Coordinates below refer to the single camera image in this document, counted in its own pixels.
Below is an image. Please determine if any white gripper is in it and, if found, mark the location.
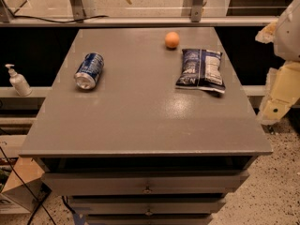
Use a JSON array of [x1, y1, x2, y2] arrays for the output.
[[255, 0, 300, 125]]

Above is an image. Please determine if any blue pepsi can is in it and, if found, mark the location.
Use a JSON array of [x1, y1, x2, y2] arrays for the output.
[[74, 52, 104, 90]]

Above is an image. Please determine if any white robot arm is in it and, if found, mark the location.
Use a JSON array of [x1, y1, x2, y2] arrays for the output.
[[255, 0, 300, 126]]

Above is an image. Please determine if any blue white chip bag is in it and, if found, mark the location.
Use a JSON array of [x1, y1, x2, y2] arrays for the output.
[[175, 49, 226, 94]]

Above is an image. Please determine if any orange fruit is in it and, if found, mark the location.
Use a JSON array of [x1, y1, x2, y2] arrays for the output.
[[165, 32, 180, 49]]

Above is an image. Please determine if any grey drawer cabinet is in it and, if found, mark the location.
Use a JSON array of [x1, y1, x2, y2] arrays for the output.
[[22, 28, 272, 225]]

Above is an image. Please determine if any white pump dispenser bottle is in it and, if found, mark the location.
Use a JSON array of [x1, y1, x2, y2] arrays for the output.
[[6, 64, 32, 97]]

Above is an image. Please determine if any cardboard box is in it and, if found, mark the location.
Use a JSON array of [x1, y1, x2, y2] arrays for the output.
[[0, 157, 44, 215]]

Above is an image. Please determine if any metal bracket right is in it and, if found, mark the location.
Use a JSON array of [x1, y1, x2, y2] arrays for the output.
[[181, 0, 204, 23]]

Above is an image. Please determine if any metal bracket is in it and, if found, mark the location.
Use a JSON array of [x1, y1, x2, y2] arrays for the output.
[[69, 0, 96, 21], [181, 0, 204, 23]]

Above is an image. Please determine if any metal bracket left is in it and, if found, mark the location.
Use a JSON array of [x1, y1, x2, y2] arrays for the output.
[[69, 0, 96, 21]]

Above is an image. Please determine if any black cable on shelf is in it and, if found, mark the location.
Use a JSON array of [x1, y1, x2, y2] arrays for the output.
[[0, 0, 110, 24]]

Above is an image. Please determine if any black cable on floor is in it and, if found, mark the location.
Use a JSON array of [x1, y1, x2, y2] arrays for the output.
[[0, 145, 59, 225]]

